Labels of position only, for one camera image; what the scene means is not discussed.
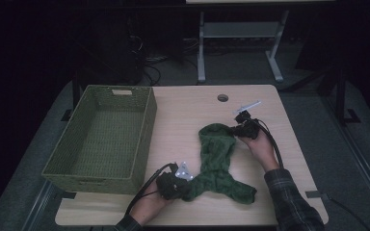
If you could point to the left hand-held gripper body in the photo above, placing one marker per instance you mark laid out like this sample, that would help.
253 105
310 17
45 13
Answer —
170 187

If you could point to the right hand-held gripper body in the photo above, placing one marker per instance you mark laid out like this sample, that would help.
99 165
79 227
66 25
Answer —
247 128

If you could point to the green knitted cloth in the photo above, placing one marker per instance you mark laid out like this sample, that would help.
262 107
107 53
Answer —
216 154

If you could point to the green woven basket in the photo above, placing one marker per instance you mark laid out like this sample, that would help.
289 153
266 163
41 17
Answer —
77 173

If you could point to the person's right hand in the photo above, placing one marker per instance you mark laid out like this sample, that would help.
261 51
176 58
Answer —
261 150

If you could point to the person's left hand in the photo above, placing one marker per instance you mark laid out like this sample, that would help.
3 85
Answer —
149 205

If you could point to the grey tape strip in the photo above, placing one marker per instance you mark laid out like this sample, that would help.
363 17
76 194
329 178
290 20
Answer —
316 194

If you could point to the white metal stand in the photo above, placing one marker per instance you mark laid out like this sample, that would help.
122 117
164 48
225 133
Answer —
241 29

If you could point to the black metal stand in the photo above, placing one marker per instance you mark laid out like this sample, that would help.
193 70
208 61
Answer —
74 93
341 96

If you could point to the metal floor rail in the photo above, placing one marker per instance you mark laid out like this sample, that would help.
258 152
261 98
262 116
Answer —
359 160
38 205

